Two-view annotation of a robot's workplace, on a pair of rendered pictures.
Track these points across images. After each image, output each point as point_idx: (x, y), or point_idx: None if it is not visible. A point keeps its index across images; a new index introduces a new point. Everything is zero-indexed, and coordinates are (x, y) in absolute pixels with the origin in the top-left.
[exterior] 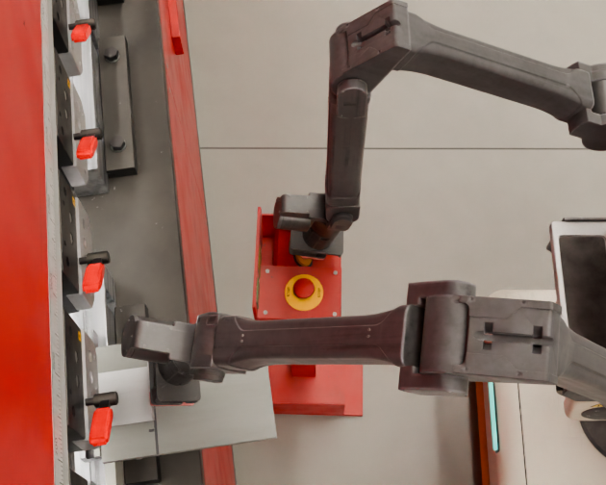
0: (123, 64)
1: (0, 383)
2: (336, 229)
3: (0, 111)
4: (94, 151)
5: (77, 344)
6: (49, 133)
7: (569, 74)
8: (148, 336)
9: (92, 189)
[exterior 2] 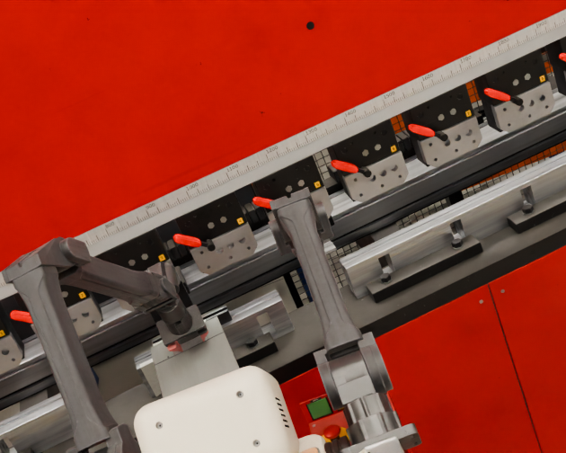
0: (453, 253)
1: (39, 166)
2: None
3: (167, 111)
4: (263, 205)
5: (154, 255)
6: (239, 170)
7: (342, 322)
8: (154, 269)
9: (351, 288)
